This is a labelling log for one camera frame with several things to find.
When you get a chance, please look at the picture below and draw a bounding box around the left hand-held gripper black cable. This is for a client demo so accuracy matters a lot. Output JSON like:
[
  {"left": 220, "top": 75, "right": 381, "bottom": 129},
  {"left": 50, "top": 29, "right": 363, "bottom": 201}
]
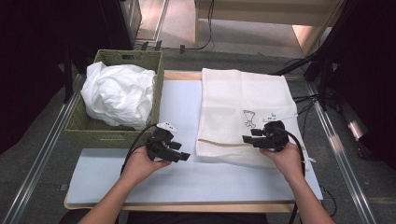
[{"left": 120, "top": 123, "right": 160, "bottom": 175}]

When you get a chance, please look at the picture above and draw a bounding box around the metal floor rail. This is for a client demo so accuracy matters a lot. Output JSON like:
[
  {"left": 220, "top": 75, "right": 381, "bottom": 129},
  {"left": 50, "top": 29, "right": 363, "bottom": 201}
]
[
  {"left": 1, "top": 74, "right": 86, "bottom": 224},
  {"left": 304, "top": 81, "right": 378, "bottom": 224}
]

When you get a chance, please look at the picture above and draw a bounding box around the right hand-held gripper black cable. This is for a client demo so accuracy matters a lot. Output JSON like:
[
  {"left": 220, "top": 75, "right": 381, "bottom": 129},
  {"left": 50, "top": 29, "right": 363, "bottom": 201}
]
[{"left": 274, "top": 125, "right": 307, "bottom": 224}]

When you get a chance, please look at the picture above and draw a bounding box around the thin black cable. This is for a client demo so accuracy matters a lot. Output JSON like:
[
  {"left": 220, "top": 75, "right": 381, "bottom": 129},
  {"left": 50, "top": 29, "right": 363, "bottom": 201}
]
[{"left": 320, "top": 186, "right": 338, "bottom": 217}]

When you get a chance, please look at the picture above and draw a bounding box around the dark cabinet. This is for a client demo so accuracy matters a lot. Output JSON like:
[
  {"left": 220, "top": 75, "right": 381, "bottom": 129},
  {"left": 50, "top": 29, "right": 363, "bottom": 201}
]
[{"left": 99, "top": 0, "right": 143, "bottom": 50}]

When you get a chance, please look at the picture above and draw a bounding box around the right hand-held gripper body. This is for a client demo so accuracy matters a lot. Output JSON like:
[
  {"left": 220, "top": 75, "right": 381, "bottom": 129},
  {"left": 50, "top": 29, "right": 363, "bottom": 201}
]
[{"left": 252, "top": 120, "right": 290, "bottom": 153}]

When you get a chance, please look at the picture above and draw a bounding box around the pale blue table board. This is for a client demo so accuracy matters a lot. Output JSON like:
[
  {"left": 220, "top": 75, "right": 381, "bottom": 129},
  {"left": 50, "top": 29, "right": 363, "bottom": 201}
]
[{"left": 65, "top": 79, "right": 324, "bottom": 206}]

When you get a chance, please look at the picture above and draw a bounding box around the light wooden furniture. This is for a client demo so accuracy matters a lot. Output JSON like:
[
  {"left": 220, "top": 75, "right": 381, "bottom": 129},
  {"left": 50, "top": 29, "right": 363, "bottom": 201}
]
[{"left": 194, "top": 0, "right": 347, "bottom": 57}]

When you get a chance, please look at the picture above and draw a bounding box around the black upright post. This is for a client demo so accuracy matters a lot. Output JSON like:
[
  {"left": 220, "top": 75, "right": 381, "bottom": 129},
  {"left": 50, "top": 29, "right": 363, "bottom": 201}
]
[{"left": 64, "top": 46, "right": 75, "bottom": 105}]

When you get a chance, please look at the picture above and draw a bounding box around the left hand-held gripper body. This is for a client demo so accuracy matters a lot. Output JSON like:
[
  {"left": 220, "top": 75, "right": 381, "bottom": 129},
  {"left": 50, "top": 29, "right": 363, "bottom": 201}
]
[{"left": 145, "top": 121, "right": 182, "bottom": 163}]

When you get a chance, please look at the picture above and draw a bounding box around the person's dark clothing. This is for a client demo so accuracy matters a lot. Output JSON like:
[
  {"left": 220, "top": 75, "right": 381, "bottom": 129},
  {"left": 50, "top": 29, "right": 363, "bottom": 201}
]
[{"left": 127, "top": 211, "right": 269, "bottom": 224}]

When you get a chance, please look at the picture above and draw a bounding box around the shiny metal stand foot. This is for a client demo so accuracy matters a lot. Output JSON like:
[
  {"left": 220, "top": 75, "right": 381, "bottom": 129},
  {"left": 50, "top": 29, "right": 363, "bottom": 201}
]
[{"left": 339, "top": 102, "right": 370, "bottom": 142}]

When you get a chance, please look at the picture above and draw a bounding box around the black metal stand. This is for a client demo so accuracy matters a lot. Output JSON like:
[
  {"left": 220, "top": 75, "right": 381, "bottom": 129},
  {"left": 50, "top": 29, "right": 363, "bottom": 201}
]
[{"left": 270, "top": 0, "right": 359, "bottom": 110}]

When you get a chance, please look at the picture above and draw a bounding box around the person's right hand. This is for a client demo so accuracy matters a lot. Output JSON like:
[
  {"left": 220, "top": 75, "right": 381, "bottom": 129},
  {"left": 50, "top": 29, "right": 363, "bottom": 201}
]
[{"left": 260, "top": 141, "right": 304, "bottom": 183}]

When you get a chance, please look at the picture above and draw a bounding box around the black floor cable bundle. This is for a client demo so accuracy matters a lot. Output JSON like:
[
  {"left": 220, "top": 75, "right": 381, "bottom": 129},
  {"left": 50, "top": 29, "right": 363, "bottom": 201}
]
[{"left": 288, "top": 92, "right": 321, "bottom": 124}]

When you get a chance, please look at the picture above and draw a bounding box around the white garment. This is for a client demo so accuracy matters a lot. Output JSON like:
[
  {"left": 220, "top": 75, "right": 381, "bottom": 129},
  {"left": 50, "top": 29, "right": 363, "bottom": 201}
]
[{"left": 79, "top": 61, "right": 157, "bottom": 131}]

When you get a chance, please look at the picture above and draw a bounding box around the person's left hand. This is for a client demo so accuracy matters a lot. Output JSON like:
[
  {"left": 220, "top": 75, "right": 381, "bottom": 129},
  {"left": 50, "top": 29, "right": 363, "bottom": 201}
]
[{"left": 122, "top": 145, "right": 173, "bottom": 185}]

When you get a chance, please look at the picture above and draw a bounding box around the hand-held gripper black cable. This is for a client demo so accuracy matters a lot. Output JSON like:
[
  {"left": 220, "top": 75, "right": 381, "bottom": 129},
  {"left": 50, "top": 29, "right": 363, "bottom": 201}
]
[
  {"left": 274, "top": 125, "right": 307, "bottom": 224},
  {"left": 120, "top": 123, "right": 160, "bottom": 175}
]

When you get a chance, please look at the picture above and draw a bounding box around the green woven basket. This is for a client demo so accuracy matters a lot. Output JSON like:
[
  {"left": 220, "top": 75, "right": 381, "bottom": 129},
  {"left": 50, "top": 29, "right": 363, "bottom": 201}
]
[{"left": 64, "top": 49, "right": 165, "bottom": 149}]

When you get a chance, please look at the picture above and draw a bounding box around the dark curtain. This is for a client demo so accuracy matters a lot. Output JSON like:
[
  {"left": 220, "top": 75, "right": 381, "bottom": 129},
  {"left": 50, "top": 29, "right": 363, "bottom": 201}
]
[
  {"left": 0, "top": 0, "right": 104, "bottom": 155},
  {"left": 326, "top": 0, "right": 396, "bottom": 171}
]

